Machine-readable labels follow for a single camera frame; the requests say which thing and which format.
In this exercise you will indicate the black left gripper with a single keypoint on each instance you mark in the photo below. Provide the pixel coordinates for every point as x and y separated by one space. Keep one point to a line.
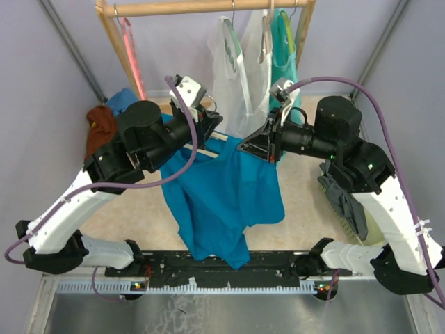
206 120

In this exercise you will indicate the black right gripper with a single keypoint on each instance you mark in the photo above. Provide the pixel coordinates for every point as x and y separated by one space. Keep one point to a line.
262 142

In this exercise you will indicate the cream hanger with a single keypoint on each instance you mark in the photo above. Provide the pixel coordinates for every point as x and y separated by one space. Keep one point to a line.
209 102

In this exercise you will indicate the blue t-shirt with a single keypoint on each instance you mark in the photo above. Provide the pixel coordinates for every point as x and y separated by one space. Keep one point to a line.
215 200

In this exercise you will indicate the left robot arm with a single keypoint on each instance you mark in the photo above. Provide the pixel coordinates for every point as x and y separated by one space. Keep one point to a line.
143 143

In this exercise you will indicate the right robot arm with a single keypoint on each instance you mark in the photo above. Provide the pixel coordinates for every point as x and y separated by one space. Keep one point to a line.
407 262

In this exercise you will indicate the white t-shirt on green hanger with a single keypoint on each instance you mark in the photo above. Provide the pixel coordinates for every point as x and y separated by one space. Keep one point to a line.
231 93

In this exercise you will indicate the white t-shirt on wooden hanger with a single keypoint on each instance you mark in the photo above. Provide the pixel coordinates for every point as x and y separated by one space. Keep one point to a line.
258 68

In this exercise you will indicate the teal t-shirt on hanger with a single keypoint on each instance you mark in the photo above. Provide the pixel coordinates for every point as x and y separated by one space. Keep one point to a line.
283 63

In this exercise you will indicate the grey t-shirt in basket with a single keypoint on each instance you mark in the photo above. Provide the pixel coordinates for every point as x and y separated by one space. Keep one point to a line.
343 203

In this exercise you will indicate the green hanger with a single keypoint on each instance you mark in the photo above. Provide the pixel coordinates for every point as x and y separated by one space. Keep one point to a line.
233 51

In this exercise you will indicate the wooden hanger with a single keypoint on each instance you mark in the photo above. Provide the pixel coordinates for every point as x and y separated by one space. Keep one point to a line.
267 39

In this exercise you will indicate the yellow hanger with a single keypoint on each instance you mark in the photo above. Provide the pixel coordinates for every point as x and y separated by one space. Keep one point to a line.
288 34

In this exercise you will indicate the pink hanger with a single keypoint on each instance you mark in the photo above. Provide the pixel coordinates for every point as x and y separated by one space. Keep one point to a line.
123 40

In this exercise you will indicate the light blue striped cloth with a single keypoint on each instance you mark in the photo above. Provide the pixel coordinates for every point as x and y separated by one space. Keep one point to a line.
120 101

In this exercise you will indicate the brown cloth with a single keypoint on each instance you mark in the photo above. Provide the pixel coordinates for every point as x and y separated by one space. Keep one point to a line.
102 128

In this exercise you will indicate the light green perforated basket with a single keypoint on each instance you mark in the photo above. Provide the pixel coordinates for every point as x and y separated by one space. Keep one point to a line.
375 236

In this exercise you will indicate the wooden clothes rack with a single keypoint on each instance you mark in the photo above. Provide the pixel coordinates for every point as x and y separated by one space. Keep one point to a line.
171 36

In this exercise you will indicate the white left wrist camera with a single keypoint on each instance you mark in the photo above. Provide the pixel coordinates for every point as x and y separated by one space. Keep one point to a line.
190 91

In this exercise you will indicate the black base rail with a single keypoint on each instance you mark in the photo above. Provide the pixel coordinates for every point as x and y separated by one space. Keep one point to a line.
264 269

